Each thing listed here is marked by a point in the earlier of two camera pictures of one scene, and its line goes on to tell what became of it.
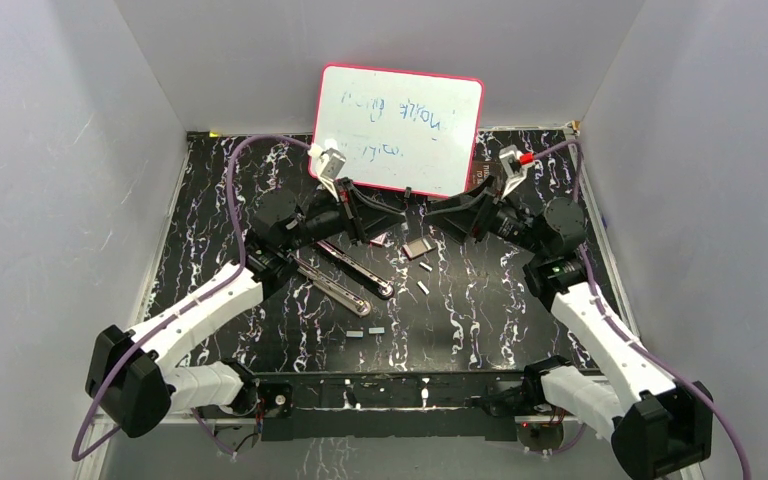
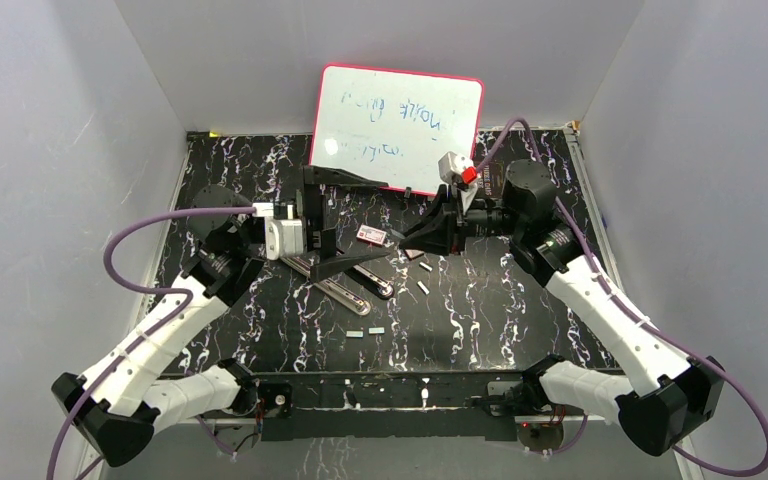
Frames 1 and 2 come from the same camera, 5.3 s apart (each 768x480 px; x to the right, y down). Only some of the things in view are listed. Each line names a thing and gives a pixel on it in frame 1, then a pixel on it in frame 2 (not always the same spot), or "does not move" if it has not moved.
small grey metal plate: x=417 y=247 does not move
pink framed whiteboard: x=394 y=130 does not move
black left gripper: x=365 y=218 to x=319 y=236
